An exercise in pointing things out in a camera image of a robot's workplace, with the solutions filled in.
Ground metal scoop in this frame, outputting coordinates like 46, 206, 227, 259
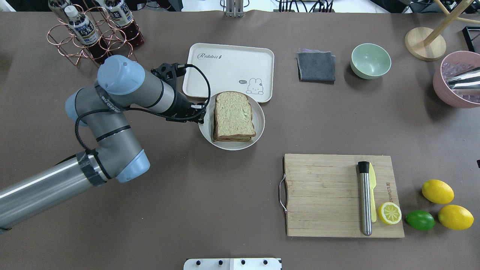
447, 67, 480, 96

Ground grey folded cloth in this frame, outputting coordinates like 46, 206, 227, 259
297, 49, 336, 83

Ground wooden cutting board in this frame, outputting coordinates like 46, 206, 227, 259
283, 153, 399, 238

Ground bread slice with egg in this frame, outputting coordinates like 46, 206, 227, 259
211, 114, 257, 142

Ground wooden mug stand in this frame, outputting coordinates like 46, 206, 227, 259
404, 0, 480, 61

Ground yellow lemon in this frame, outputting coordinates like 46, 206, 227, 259
438, 205, 474, 230
421, 179, 455, 204

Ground plain bread slice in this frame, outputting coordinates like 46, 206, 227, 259
214, 91, 256, 139

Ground cream rabbit tray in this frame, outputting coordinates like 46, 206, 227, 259
187, 43, 275, 103

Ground copper wire bottle rack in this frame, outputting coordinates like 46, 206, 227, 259
47, 0, 144, 66

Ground black glass tray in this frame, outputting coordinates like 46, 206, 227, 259
462, 26, 480, 54

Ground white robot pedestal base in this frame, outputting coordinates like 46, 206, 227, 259
183, 258, 283, 270

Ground aluminium frame post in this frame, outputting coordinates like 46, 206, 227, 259
224, 0, 245, 18

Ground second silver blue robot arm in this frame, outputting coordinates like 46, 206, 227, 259
0, 55, 212, 233

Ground pink bowl with ice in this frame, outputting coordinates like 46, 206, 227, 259
433, 51, 480, 109

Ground green lime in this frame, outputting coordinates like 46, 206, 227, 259
405, 210, 436, 231

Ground green bowl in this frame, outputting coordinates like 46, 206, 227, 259
350, 43, 392, 79

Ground white round plate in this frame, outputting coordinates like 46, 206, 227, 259
198, 93, 265, 151

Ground tea bottle white cap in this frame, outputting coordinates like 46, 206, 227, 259
64, 5, 109, 65

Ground half lemon slice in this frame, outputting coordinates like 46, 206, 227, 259
377, 202, 402, 225

